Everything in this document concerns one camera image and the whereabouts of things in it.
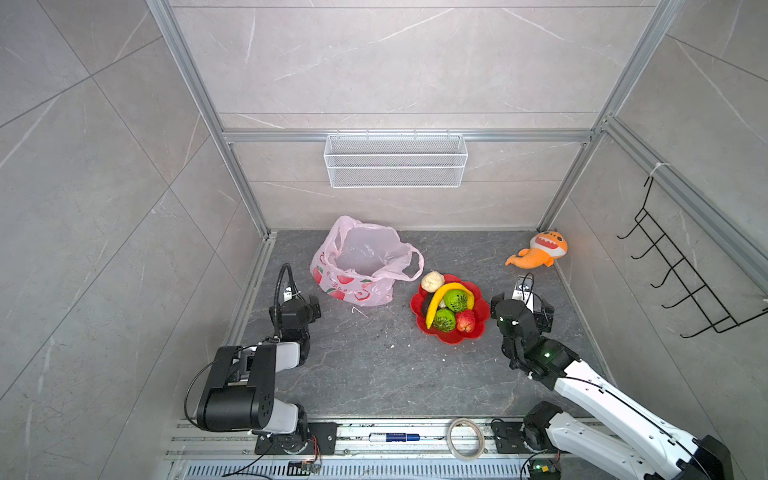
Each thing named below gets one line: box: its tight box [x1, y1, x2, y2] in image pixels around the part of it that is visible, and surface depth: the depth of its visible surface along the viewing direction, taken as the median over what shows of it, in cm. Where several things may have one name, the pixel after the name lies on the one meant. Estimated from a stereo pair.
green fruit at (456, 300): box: [444, 289, 469, 313], surface depth 90 cm
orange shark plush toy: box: [505, 231, 568, 269], surface depth 108 cm
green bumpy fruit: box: [432, 308, 456, 333], surface depth 90 cm
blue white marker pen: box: [368, 432, 421, 443], surface depth 74 cm
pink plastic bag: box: [310, 215, 424, 306], surface depth 95 cm
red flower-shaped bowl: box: [410, 274, 490, 344], surface depth 92 cm
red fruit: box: [456, 309, 475, 333], surface depth 90 cm
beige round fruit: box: [421, 270, 445, 293], surface depth 96 cm
